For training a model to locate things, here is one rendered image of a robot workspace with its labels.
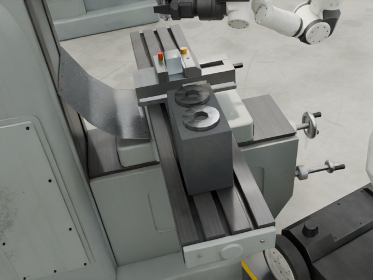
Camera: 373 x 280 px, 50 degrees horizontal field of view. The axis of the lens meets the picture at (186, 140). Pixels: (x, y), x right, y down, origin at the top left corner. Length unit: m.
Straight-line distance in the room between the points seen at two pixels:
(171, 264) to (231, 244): 0.87
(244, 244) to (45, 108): 0.68
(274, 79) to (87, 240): 2.13
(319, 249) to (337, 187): 1.06
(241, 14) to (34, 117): 0.67
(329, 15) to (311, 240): 0.70
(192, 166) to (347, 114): 2.08
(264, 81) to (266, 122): 1.66
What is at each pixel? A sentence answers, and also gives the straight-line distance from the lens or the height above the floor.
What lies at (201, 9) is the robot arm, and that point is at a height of 1.25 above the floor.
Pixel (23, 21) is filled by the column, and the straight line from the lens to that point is 1.15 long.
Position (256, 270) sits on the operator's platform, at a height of 0.40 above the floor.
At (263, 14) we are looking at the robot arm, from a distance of 1.29.
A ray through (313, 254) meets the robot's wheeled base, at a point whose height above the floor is 0.59.
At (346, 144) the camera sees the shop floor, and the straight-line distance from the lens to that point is 2.70.
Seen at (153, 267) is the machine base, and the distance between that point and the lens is 1.83.
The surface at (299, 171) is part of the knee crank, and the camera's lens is 1.69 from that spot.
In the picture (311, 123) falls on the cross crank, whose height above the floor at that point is 0.68.
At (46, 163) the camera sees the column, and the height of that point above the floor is 0.89.
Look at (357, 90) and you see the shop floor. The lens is 3.22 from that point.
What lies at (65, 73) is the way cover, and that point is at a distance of 1.39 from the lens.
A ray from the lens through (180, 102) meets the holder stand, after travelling 1.02.
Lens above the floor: 1.71
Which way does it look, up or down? 39 degrees down
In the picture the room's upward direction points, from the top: 7 degrees counter-clockwise
